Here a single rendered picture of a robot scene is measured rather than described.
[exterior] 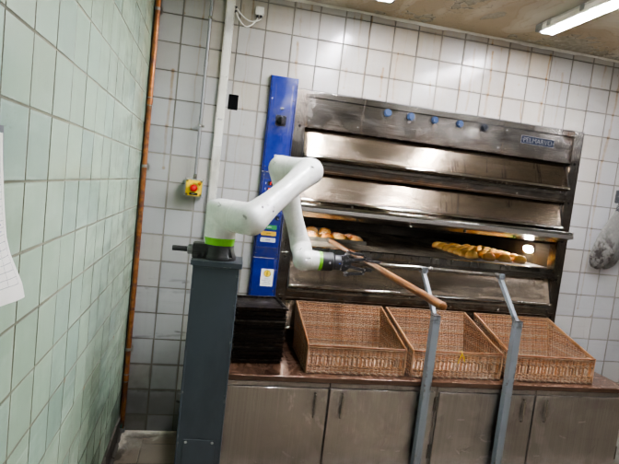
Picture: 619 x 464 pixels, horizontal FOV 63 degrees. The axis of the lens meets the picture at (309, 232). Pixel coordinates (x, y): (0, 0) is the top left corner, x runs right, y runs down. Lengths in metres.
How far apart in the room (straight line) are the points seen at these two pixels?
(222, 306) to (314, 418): 0.95
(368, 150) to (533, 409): 1.77
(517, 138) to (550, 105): 0.31
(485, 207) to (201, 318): 2.07
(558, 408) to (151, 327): 2.39
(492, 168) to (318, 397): 1.81
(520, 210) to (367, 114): 1.21
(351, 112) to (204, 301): 1.58
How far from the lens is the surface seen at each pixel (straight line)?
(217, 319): 2.12
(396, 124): 3.24
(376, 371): 2.85
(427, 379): 2.85
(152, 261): 3.06
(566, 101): 3.81
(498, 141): 3.54
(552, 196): 3.75
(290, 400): 2.74
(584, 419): 3.54
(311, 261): 2.42
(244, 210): 1.98
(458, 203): 3.39
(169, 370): 3.22
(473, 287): 3.52
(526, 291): 3.73
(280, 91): 3.04
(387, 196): 3.20
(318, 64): 3.14
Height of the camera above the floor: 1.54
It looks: 5 degrees down
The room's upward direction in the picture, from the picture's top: 7 degrees clockwise
